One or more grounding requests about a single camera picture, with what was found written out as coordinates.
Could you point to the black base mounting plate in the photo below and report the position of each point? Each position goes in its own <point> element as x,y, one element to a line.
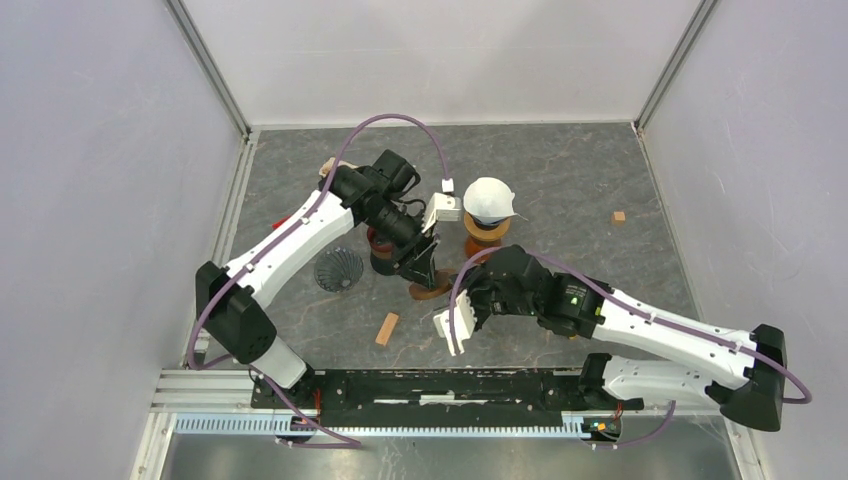
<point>452,398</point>

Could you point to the amber glass carafe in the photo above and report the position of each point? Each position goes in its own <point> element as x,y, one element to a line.
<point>473,246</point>

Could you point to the blue red toy block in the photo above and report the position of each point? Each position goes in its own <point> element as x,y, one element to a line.
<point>280,222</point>

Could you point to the dark smoky glass dripper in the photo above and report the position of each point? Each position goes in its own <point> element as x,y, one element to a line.
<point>338,270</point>

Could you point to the white slotted cable duct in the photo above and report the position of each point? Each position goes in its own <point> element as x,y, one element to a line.
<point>283,425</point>

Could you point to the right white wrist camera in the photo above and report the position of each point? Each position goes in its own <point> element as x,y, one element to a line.
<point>456,325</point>

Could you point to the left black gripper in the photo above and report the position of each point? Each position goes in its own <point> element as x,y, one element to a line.
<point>414,245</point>

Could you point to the dark red cup carafe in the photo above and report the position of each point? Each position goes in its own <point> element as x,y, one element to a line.
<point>381,253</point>

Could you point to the orange coffee filter box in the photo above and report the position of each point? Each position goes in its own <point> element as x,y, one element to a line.
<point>333,163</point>

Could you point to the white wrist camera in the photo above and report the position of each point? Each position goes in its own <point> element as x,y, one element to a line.
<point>456,325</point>
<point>441,208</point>

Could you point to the white paper coffee filter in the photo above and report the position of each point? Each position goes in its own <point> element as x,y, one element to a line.
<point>489,196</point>

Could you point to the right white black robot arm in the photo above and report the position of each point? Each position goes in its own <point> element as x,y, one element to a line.
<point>743,372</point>

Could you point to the long wooden block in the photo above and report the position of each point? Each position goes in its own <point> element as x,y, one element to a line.
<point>387,328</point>

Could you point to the blue glass dripper cone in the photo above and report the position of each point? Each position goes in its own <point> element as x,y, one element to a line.
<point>488,222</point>

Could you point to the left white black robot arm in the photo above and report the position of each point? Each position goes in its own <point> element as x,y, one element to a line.
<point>232,299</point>

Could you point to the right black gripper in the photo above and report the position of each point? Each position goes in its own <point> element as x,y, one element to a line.
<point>472,289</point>

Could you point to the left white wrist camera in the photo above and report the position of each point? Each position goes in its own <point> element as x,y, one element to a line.
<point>441,208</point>

